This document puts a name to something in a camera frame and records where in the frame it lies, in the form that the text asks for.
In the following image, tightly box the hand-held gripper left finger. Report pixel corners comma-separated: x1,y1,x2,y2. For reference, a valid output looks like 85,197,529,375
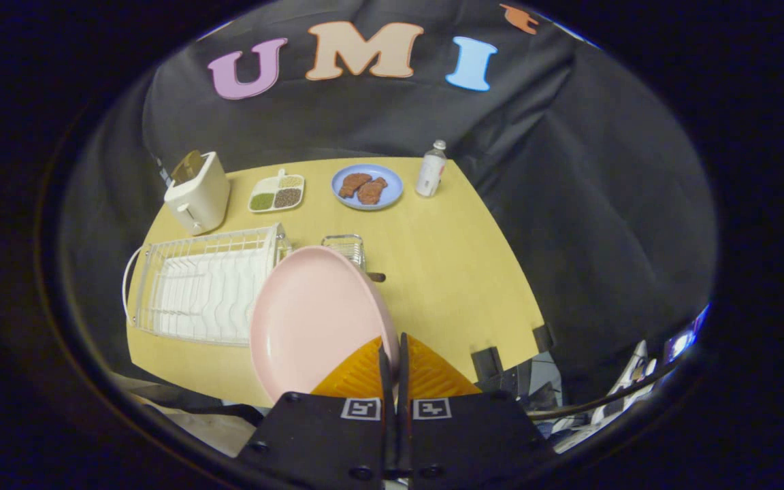
237,337,397,488

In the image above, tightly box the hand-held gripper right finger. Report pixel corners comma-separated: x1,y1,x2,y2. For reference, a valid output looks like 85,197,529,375
397,332,557,488

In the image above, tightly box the white divided bean tray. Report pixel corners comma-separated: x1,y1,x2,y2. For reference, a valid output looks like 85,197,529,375
248,169,306,214

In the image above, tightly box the metal wire basket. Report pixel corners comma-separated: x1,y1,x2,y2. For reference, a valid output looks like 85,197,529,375
321,233,367,271

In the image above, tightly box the lit screen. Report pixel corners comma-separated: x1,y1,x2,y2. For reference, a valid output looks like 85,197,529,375
663,304,710,365

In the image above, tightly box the white wire dish rack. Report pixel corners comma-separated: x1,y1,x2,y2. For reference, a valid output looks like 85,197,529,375
122,223,292,348

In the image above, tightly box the small white bottle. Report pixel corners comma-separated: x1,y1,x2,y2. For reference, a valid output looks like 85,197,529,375
416,140,448,198

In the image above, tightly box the cream toaster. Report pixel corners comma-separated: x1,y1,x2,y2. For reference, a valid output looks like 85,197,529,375
164,150,231,236

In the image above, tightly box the pink plate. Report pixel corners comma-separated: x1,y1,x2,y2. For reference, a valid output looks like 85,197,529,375
249,245,401,404

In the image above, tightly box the brown meat piece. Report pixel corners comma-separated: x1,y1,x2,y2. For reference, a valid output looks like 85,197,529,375
339,173,372,199
357,177,389,206

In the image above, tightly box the blue plate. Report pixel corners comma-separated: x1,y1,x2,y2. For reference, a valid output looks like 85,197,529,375
331,164,404,211

